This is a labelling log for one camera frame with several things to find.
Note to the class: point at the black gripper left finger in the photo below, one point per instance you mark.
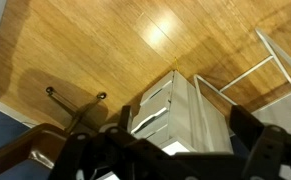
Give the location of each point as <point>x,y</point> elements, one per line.
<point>95,156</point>

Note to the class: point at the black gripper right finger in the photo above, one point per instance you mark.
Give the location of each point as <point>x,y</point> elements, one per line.
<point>271,150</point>

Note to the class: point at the white metal clothes rack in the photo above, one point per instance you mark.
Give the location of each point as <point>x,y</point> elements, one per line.
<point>278,110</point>

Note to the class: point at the brown wooden chair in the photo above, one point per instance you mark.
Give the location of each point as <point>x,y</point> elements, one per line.
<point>35,141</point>

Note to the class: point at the white drawer unit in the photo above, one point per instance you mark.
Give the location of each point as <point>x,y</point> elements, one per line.
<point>181,110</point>

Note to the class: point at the thin yellow strip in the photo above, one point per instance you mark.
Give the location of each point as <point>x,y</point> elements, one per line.
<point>176,64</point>

